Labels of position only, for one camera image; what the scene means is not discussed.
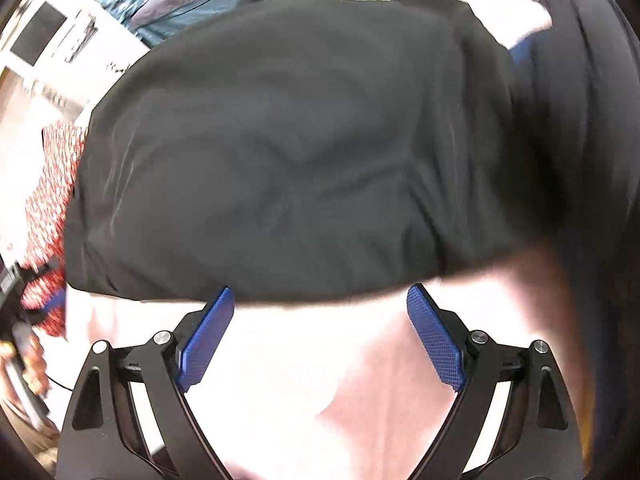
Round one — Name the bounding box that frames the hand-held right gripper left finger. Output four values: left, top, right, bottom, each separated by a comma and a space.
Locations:
55, 286, 236, 480

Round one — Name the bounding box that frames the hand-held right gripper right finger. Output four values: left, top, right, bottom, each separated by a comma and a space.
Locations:
406, 283, 585, 480

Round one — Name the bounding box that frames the black zip jacket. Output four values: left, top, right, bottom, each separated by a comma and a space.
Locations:
62, 0, 547, 307

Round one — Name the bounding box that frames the person's left hand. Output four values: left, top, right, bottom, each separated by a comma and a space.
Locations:
0, 331, 52, 402

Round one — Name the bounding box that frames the red floral garment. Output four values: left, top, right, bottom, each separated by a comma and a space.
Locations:
21, 124, 90, 339

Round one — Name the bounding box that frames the pink blanket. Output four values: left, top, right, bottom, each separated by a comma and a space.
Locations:
62, 0, 598, 480

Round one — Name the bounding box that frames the white cabinet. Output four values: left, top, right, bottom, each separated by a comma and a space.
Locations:
0, 0, 151, 111

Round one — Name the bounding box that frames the dark cloth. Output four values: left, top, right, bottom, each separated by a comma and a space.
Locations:
510, 0, 640, 411

